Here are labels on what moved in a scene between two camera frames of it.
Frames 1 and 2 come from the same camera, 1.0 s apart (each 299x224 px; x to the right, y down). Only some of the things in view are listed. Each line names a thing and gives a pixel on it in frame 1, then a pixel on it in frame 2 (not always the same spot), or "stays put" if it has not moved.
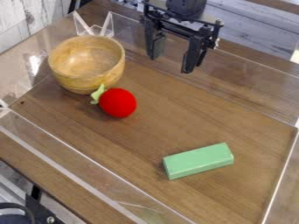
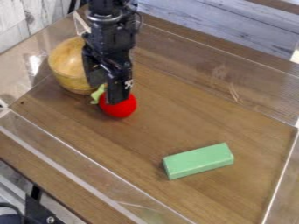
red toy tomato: x=116 y=101 stays put
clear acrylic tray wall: x=178 y=147 stays put
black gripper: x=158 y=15 to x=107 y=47
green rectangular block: x=199 y=161 stays put
